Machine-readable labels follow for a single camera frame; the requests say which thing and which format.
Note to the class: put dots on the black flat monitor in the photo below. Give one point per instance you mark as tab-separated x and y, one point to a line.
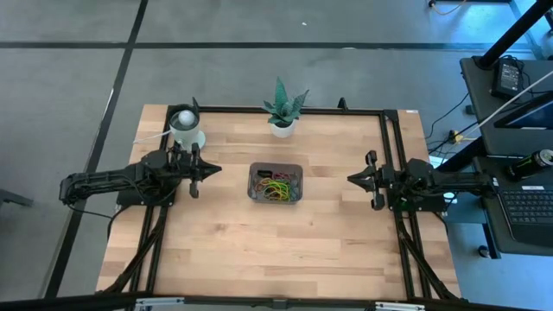
531	116

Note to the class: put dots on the grey chair leg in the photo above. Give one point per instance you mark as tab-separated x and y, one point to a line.
13	198

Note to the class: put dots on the black diagonal pole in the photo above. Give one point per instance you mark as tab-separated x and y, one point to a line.
514	32

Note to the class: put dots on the thick black rubber band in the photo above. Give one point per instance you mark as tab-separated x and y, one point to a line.
264	174

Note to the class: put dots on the silver metal bracket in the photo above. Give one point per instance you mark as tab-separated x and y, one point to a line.
399	306
160	301

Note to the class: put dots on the yellow power plug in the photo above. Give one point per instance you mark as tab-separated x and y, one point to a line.
454	137

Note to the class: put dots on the black aluminium table frame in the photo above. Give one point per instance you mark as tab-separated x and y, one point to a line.
328	111

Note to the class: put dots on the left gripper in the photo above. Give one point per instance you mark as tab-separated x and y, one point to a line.
182	166

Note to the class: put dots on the red rubber band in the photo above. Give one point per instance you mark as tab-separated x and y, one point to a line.
283	175

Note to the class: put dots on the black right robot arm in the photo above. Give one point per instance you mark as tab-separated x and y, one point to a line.
458	183

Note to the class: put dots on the black desk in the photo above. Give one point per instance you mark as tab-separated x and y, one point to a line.
475	95

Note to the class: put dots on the white cylindrical table lamp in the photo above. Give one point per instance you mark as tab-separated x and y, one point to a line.
186	129

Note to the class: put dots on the black laptop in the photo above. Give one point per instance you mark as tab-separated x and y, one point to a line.
527	211

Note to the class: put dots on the black power adapter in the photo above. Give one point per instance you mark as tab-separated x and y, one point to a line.
506	80

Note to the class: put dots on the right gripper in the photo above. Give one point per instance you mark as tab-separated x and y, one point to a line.
385	180

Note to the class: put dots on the black horizontal beam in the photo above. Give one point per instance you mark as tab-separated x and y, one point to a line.
65	306

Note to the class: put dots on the black caster wheel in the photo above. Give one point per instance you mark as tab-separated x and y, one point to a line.
484	251

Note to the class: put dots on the white paper sheet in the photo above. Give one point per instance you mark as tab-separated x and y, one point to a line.
436	161

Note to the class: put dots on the potted green snake plant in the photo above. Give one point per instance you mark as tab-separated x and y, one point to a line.
283	110

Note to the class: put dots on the black drink can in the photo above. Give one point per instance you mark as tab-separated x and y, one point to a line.
529	165

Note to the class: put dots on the grey translucent plastic bin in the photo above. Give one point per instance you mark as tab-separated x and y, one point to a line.
252	194

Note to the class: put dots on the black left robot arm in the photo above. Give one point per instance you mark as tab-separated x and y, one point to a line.
108	177

